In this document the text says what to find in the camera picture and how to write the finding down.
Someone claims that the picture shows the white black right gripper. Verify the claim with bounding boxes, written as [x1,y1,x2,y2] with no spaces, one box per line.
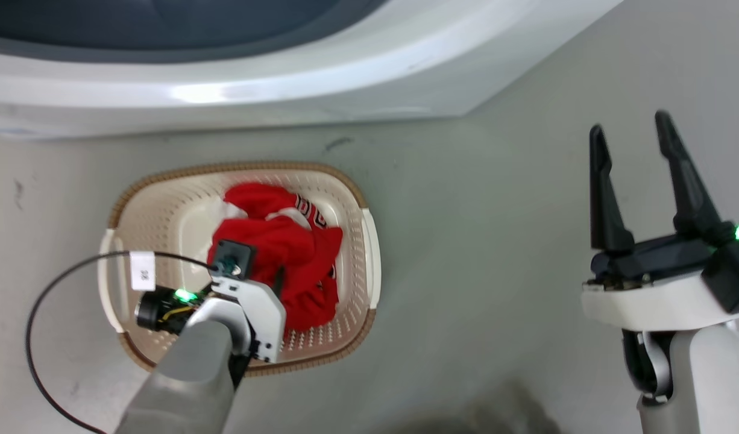
[580,110,739,331]

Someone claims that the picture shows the thin black cable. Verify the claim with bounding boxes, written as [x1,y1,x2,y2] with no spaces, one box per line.
[26,250,221,434]

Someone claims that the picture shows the red garment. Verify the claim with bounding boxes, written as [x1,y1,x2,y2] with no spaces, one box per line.
[207,183,345,334]

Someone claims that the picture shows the white cable label tag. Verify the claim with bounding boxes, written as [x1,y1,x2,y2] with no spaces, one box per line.
[130,251,157,292]

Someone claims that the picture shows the grey rubber door gasket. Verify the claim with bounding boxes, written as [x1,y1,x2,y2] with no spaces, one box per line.
[0,0,389,64]

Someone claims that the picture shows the white front-load washing machine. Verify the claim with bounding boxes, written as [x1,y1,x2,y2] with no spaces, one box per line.
[0,0,623,140]

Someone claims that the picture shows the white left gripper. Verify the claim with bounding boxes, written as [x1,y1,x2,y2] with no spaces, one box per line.
[211,265,286,363]

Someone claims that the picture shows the cream perforated laundry basket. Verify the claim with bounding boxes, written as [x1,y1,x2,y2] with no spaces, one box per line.
[98,162,382,378]

